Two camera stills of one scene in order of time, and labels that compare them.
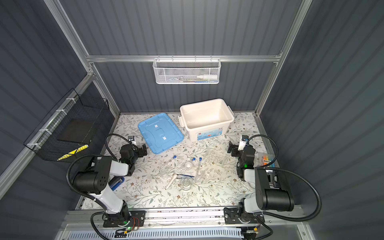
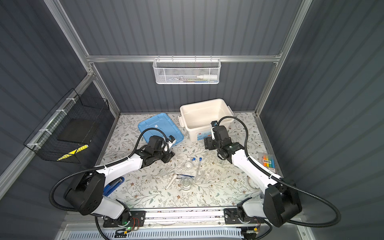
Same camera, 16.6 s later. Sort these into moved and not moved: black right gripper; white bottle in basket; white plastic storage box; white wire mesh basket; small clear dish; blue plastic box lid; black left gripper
Moved: black left gripper; black right gripper
Not moved: small clear dish; white wire mesh basket; white plastic storage box; white bottle in basket; blue plastic box lid
